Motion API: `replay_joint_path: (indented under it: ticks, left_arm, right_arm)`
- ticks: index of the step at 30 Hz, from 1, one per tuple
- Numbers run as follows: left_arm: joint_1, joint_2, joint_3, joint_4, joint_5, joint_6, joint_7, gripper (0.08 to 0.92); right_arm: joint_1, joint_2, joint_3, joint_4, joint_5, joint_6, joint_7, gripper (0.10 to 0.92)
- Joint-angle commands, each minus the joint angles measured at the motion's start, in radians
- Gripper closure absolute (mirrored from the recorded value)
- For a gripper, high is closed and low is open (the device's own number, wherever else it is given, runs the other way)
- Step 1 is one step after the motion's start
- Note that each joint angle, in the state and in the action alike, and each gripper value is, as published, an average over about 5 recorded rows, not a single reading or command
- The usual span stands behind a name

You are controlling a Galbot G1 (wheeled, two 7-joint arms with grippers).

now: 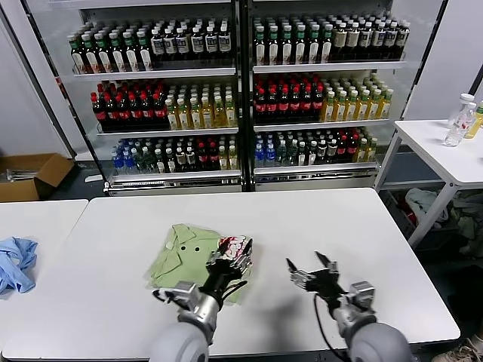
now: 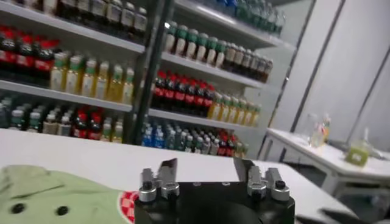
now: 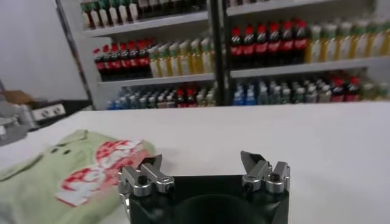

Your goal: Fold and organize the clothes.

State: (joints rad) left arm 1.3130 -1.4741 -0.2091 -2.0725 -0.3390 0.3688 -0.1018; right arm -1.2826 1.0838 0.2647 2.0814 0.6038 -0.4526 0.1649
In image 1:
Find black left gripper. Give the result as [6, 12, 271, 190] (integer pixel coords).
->
[205, 241, 254, 301]

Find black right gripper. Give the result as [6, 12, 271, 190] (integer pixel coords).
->
[285, 251, 350, 306]

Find light green shirt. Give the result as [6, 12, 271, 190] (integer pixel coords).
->
[146, 222, 254, 307]

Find grey green clothes pile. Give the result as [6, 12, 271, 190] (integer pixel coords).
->
[451, 190, 483, 259]

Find white drinks display rack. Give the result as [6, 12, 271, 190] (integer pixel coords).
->
[243, 0, 412, 193]
[66, 0, 245, 197]

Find white crumpled cloth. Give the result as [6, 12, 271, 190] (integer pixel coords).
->
[404, 187, 452, 231]

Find beige sneaker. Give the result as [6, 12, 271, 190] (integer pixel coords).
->
[433, 337, 483, 362]

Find white side table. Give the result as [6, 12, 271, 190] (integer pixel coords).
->
[373, 119, 483, 250]

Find brown cardboard box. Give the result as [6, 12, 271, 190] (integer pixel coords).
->
[0, 152, 76, 203]

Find clear bottle red label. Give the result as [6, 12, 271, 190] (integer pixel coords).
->
[441, 102, 477, 147]

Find green cap white label bottle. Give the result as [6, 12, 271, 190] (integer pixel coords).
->
[94, 33, 112, 73]
[253, 26, 267, 66]
[294, 26, 308, 65]
[108, 32, 126, 73]
[280, 26, 294, 66]
[122, 32, 140, 72]
[320, 25, 334, 64]
[82, 34, 100, 74]
[69, 35, 87, 75]
[266, 26, 281, 66]
[136, 31, 153, 72]
[307, 25, 321, 65]

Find light blue crumpled cloth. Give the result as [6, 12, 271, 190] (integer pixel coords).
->
[0, 236, 38, 294]

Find dark drink bottle navy label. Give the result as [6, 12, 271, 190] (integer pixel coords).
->
[396, 22, 411, 60]
[175, 28, 189, 60]
[163, 29, 177, 60]
[149, 29, 165, 61]
[189, 26, 205, 60]
[204, 26, 218, 60]
[217, 26, 232, 59]
[384, 22, 398, 60]
[371, 23, 386, 61]
[358, 23, 373, 61]

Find clear bottle white cap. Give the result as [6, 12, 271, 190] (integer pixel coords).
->
[448, 93, 475, 127]

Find dark drink bottle beige label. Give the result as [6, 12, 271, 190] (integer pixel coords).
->
[346, 23, 361, 63]
[334, 23, 349, 63]

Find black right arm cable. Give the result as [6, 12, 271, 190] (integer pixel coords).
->
[312, 293, 349, 361]

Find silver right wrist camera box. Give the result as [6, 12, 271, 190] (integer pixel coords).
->
[349, 281, 377, 304]

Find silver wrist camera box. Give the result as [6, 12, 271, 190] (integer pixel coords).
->
[172, 281, 198, 304]
[349, 281, 377, 304]

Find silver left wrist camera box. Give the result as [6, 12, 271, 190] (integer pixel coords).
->
[172, 281, 198, 304]

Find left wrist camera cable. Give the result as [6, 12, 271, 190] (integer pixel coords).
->
[152, 287, 178, 304]

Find glass door black frame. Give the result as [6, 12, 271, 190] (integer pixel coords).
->
[21, 0, 110, 192]
[373, 0, 450, 189]

